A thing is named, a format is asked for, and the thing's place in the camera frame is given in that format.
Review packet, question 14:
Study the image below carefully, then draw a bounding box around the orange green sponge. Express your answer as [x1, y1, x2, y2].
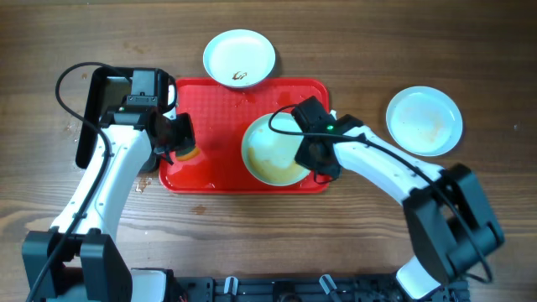
[175, 147, 201, 162]

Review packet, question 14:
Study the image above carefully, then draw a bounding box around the white plate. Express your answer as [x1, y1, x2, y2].
[386, 86, 464, 157]
[202, 29, 276, 89]
[241, 113, 310, 187]

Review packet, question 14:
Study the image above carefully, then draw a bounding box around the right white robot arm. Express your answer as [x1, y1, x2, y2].
[291, 96, 505, 299]

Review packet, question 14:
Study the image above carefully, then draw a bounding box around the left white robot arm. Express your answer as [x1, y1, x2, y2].
[22, 63, 196, 301]

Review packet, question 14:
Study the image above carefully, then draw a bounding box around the red plastic tray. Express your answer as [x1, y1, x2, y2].
[159, 77, 329, 195]

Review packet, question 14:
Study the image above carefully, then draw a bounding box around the black water tray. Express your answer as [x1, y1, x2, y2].
[75, 66, 169, 173]

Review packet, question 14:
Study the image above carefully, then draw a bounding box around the left black cable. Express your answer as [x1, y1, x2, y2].
[24, 61, 131, 302]

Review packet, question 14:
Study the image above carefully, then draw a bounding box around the black mounting rail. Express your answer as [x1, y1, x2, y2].
[171, 274, 470, 302]

